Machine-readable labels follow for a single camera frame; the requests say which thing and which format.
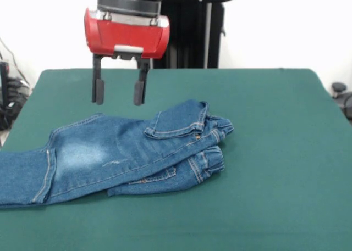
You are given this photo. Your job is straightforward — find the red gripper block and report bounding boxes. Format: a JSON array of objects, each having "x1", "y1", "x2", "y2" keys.
[{"x1": 84, "y1": 8, "x2": 171, "y2": 107}]

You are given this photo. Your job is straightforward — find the blue denim jeans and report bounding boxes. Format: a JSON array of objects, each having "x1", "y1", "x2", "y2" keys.
[{"x1": 0, "y1": 99, "x2": 235, "y2": 207}]

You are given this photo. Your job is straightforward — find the grey chair base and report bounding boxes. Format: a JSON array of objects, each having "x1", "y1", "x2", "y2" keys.
[
  {"x1": 331, "y1": 82, "x2": 352, "y2": 120},
  {"x1": 7, "y1": 77, "x2": 31, "y2": 98}
]

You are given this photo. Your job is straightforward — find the dark green table cloth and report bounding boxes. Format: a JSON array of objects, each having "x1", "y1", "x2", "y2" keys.
[{"x1": 0, "y1": 68, "x2": 352, "y2": 251}]

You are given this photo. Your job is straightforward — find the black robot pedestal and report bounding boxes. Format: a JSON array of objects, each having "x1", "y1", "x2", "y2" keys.
[{"x1": 152, "y1": 0, "x2": 239, "y2": 69}]

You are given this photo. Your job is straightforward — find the black upright frame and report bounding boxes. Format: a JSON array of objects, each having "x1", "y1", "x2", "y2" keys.
[{"x1": 0, "y1": 60, "x2": 9, "y2": 130}]

